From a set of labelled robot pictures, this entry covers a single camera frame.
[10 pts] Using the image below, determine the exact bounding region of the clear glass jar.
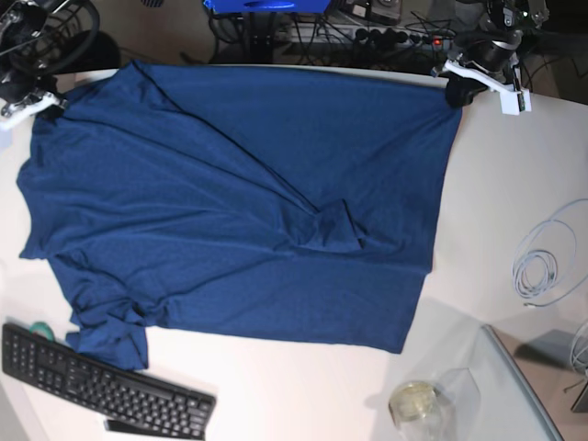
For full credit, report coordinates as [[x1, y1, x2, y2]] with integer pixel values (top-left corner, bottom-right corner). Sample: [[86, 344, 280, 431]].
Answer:
[[389, 368, 481, 440]]

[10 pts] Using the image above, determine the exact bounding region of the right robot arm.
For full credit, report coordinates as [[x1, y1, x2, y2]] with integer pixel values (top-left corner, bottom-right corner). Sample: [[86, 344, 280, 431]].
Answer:
[[1, 1, 100, 149]]

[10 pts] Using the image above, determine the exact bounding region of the green tape roll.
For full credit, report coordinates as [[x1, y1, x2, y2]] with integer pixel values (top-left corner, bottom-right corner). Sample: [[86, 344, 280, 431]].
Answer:
[[28, 322, 55, 342]]

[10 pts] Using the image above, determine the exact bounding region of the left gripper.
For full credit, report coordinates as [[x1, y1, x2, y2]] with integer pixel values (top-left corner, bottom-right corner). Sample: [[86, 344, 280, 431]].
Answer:
[[431, 31, 532, 114]]

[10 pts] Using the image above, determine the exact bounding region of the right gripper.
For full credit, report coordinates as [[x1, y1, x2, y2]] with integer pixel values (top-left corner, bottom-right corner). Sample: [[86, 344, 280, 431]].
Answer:
[[1, 72, 67, 147]]

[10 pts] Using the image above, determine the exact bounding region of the black computer keyboard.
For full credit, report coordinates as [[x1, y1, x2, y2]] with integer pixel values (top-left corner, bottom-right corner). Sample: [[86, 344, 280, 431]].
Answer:
[[1, 323, 216, 440]]

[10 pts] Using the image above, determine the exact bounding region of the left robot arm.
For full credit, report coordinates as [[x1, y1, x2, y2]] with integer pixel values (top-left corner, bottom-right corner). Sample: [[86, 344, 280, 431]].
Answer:
[[433, 1, 549, 116]]

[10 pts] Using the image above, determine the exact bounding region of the blue long-sleeve t-shirt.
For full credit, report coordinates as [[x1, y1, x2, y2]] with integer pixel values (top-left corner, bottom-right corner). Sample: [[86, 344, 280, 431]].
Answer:
[[17, 62, 461, 369]]

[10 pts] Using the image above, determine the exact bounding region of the blue box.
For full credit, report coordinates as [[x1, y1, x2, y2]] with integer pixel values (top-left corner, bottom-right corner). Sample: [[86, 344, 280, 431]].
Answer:
[[203, 0, 331, 14]]

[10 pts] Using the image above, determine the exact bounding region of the coiled white cable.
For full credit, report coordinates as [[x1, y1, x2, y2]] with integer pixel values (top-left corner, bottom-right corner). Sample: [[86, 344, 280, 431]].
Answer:
[[511, 198, 588, 310]]

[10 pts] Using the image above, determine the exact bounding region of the white power strip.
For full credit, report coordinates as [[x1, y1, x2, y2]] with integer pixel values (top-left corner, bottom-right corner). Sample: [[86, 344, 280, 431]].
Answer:
[[277, 21, 455, 51]]

